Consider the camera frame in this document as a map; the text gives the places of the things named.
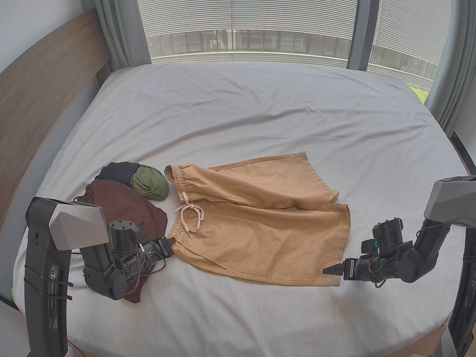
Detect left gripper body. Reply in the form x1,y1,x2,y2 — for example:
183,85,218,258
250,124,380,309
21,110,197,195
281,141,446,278
139,238,175,266

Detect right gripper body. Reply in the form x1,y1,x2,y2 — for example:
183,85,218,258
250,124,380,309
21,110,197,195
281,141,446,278
342,254,378,281

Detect tan shorts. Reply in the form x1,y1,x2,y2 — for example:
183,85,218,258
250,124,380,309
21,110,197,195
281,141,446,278
164,152,352,288

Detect bed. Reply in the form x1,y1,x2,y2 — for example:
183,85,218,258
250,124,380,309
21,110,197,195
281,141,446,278
0,8,476,357

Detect green garment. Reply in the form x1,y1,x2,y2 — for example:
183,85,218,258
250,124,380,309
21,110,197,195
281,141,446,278
130,164,170,203

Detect brown garment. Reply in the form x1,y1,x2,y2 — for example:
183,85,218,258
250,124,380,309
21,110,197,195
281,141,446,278
72,179,169,305

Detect dark blue garment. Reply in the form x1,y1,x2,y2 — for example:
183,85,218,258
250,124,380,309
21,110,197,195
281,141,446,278
94,162,141,189

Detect grey-green curtain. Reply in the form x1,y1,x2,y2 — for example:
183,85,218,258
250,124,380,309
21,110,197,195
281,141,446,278
77,0,152,70
423,0,476,134

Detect window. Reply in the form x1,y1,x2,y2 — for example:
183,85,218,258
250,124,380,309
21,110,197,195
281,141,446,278
134,0,453,88

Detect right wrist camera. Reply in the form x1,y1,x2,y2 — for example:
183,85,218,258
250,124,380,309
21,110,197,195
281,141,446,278
361,238,381,255

